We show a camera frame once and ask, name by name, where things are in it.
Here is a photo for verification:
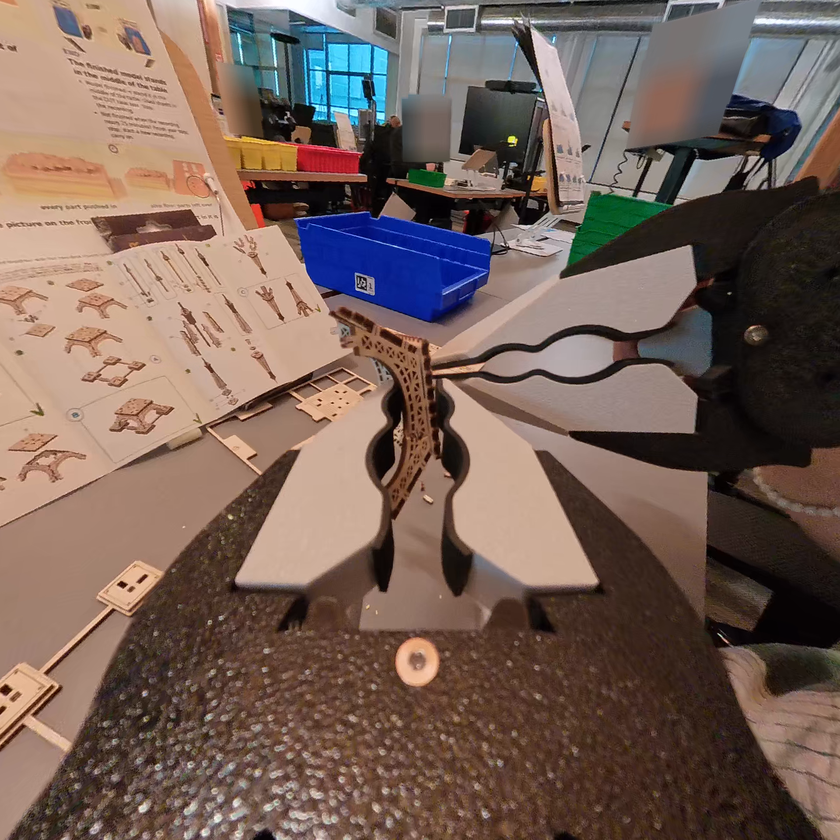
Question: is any black computer monitor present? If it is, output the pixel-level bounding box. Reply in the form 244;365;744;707
458;84;547;160

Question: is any green plastic bin stack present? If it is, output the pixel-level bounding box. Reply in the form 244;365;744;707
567;191;675;268

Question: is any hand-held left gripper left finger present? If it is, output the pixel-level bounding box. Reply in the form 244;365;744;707
234;387;396;599

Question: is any person's right forearm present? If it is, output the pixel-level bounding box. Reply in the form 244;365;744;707
755;446;840;526

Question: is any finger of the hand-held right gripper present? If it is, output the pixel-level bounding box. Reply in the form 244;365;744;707
430;245;699;370
433;360;701;438

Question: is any wooden four-square frame piece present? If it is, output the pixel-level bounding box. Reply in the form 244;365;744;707
0;559;165;753

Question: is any folded assembly instruction booklet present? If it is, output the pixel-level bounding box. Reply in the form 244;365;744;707
0;226;350;527

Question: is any person's striped shirt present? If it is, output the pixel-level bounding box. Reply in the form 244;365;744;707
717;642;840;840

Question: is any blue plastic bin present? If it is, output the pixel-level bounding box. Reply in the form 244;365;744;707
294;210;493;323

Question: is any white push pin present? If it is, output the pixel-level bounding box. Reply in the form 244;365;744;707
201;171;228;235

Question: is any wooden empty frame piece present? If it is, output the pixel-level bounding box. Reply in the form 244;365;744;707
207;366;379;476

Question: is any row of yellow bins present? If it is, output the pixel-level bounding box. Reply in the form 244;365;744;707
224;136;298;171

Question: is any grey desk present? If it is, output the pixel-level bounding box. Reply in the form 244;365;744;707
0;230;711;821

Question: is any wooden lattice tower base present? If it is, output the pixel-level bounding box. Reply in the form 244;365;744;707
329;304;442;521

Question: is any large instruction poster sheet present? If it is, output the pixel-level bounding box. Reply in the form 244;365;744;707
0;0;222;265

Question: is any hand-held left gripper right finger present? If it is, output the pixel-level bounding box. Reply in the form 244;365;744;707
435;379;601;599

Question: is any wooden poster backing board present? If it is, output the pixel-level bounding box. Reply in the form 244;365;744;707
156;28;259;232

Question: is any dark packaging card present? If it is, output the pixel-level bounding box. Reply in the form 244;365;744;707
91;218;219;255

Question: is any pearl bracelet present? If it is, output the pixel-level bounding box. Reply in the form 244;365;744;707
752;468;840;521

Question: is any small poster board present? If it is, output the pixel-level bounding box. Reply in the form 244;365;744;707
511;18;588;215

